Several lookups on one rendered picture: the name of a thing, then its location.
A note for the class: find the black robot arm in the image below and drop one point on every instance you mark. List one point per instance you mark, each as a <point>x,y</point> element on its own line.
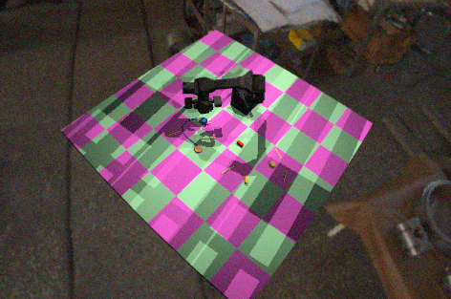
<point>202,86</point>

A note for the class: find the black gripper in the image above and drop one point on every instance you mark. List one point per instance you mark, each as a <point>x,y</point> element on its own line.
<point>188,102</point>

